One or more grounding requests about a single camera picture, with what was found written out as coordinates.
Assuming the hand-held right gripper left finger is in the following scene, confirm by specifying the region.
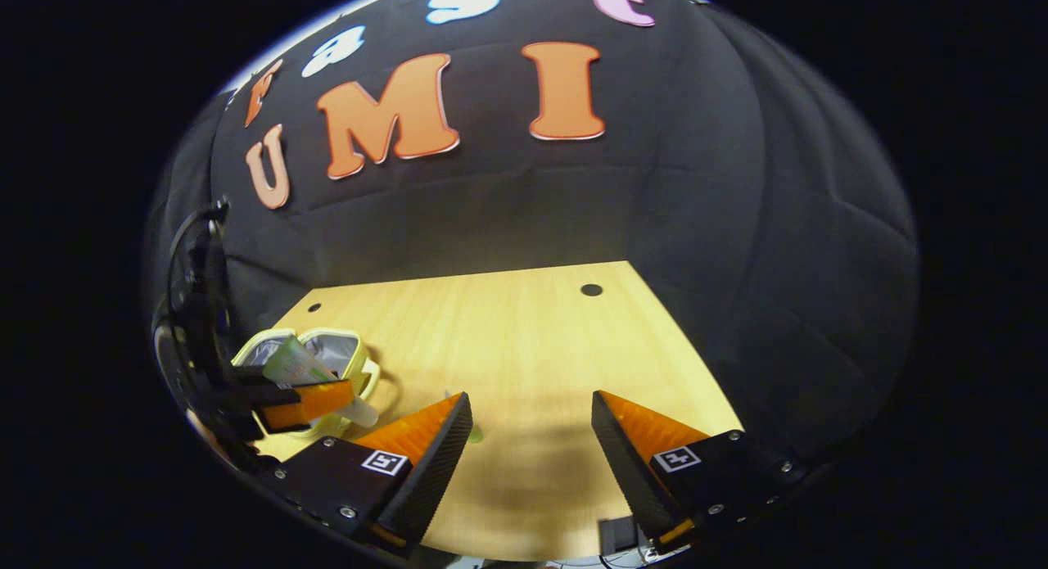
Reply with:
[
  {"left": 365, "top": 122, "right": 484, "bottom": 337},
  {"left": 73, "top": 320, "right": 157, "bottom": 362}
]
[{"left": 273, "top": 391, "right": 476, "bottom": 558}]

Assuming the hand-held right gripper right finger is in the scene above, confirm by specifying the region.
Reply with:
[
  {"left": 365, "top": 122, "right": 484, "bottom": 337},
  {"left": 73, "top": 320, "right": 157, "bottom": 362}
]
[{"left": 591, "top": 391, "right": 810, "bottom": 553}]

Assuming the green white skin care tube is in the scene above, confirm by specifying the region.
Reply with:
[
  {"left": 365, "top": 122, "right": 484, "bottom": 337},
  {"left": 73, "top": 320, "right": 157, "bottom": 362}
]
[{"left": 262, "top": 336, "right": 380, "bottom": 428}]

